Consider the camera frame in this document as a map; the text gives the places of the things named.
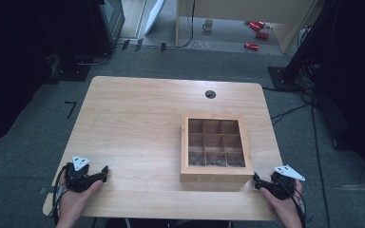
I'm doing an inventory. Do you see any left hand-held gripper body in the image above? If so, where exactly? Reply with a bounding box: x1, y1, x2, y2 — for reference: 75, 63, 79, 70
64, 155, 97, 194

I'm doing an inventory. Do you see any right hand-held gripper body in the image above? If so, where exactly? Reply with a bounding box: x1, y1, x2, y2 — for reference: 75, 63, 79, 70
269, 164, 306, 200

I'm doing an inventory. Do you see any wooden compartment box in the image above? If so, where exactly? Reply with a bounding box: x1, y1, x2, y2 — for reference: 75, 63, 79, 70
180, 113, 256, 184

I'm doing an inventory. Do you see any person's right hand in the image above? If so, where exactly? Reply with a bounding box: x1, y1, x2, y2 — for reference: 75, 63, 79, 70
259, 180, 304, 228

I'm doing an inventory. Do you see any person's left hand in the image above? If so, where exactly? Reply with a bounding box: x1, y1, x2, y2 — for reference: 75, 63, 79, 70
55, 172, 105, 228

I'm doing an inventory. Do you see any black tape corner mark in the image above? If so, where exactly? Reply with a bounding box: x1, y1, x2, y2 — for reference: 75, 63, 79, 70
64, 100, 78, 120

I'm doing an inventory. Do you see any black floor plate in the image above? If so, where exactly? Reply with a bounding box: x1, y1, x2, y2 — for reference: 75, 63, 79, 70
48, 54, 92, 84

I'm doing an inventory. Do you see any black stand base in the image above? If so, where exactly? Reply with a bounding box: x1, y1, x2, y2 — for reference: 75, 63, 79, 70
267, 66, 306, 93

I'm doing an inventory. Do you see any black monitor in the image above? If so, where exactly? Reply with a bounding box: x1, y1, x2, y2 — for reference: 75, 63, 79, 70
88, 0, 126, 55

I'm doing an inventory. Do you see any white board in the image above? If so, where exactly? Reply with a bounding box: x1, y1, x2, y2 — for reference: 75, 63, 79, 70
144, 0, 166, 36

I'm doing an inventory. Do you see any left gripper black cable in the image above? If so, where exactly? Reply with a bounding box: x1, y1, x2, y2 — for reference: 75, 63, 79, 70
51, 163, 70, 226

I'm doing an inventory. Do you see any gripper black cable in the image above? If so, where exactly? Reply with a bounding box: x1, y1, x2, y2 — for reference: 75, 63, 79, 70
277, 175, 307, 228
51, 163, 70, 226

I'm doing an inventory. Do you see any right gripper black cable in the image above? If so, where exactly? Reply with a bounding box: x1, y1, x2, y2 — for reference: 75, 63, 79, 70
277, 175, 307, 228

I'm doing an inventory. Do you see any long black floor cable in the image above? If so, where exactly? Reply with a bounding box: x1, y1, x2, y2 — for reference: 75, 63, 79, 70
309, 103, 331, 228

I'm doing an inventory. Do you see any black looped floor cable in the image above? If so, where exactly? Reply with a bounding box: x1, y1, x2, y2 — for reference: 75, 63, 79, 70
73, 50, 112, 67

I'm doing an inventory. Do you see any black hanging cable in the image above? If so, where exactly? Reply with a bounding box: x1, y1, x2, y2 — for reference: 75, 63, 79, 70
165, 0, 196, 49

